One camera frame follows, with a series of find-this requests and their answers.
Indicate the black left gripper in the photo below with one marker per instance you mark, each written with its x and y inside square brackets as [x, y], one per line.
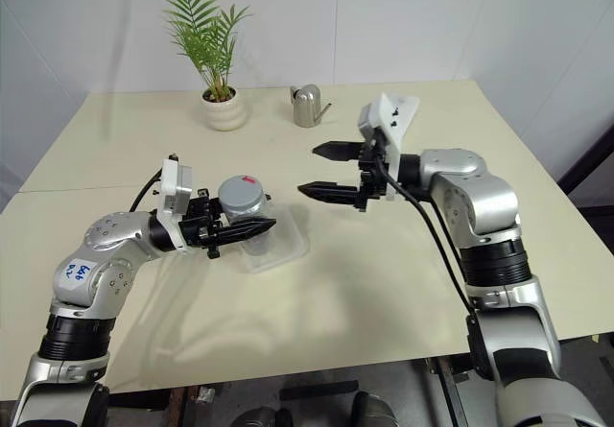
[196, 231]

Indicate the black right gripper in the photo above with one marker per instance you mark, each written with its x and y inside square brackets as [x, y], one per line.
[370, 177]

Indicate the grey cylindrical container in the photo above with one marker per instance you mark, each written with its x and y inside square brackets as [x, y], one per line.
[240, 194]

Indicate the clear plastic jar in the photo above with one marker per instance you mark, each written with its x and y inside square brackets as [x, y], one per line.
[261, 248]

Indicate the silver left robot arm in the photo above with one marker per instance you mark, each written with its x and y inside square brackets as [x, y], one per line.
[110, 235]

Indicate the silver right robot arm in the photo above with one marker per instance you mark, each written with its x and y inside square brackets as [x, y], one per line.
[484, 196]

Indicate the clear plastic box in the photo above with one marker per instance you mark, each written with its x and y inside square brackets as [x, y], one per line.
[288, 242]

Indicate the silver metal watering can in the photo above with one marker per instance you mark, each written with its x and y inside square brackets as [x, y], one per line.
[307, 105]

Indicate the cream ribbed plant pot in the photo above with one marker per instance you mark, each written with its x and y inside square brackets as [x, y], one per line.
[223, 112]

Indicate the green palm plant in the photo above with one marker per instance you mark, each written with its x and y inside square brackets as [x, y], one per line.
[206, 33]

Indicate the dark rounded shape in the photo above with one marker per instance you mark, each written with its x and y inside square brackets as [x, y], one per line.
[376, 410]
[261, 418]

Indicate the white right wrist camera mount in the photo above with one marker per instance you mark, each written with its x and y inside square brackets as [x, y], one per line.
[391, 115]

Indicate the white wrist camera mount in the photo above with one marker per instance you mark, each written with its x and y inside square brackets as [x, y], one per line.
[391, 115]
[171, 182]

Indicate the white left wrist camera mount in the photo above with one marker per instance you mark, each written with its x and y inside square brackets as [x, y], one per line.
[171, 182]

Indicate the dark metal table frame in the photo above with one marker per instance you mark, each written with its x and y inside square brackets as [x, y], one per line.
[443, 388]

